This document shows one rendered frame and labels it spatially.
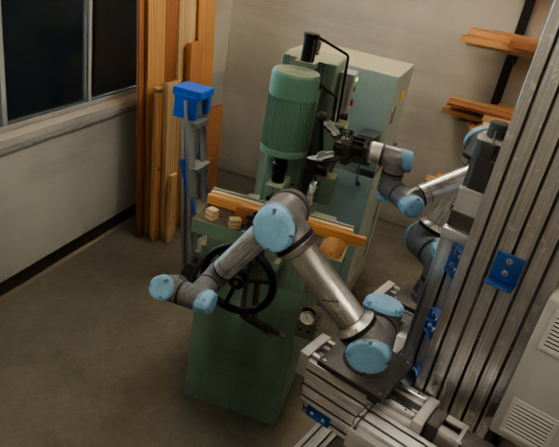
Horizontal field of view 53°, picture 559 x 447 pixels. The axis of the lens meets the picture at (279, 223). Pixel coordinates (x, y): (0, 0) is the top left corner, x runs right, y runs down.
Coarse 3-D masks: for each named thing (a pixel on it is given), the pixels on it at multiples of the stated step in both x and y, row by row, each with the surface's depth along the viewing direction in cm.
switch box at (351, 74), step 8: (352, 72) 227; (352, 80) 224; (336, 88) 227; (344, 88) 226; (352, 88) 226; (336, 96) 228; (344, 96) 227; (352, 96) 233; (344, 104) 228; (344, 112) 230
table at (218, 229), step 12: (204, 216) 222; (228, 216) 225; (192, 228) 221; (204, 228) 219; (216, 228) 218; (228, 228) 217; (240, 228) 218; (228, 240) 218; (276, 264) 205; (336, 264) 209
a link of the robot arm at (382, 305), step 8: (368, 296) 164; (376, 296) 165; (384, 296) 166; (368, 304) 161; (376, 304) 160; (384, 304) 161; (392, 304) 162; (400, 304) 163; (376, 312) 159; (384, 312) 158; (392, 312) 158; (400, 312) 160; (392, 320) 158; (400, 320) 163
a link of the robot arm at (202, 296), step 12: (204, 276) 173; (180, 288) 166; (192, 288) 166; (204, 288) 167; (216, 288) 173; (180, 300) 166; (192, 300) 165; (204, 300) 164; (216, 300) 169; (204, 312) 165
